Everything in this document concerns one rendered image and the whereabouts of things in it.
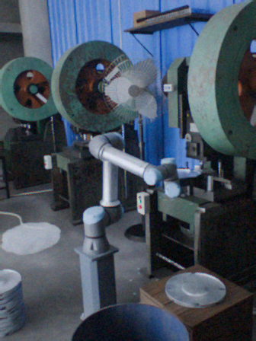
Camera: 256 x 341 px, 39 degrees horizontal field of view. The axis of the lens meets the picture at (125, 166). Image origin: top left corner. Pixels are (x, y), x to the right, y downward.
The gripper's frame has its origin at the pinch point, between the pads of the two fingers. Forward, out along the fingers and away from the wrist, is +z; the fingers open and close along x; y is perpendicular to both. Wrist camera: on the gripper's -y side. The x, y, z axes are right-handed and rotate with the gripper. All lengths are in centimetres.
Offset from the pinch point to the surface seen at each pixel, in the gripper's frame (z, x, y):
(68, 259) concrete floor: 62, 75, 82
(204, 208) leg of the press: -7.2, 16.9, -16.5
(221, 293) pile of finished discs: -45, 48, -19
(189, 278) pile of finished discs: -31, 47, -5
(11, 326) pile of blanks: -24, 78, 95
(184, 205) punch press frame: 10.4, 19.4, -6.3
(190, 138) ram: 22.7, -20.9, -12.4
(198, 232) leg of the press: -7.0, 30.8, -12.9
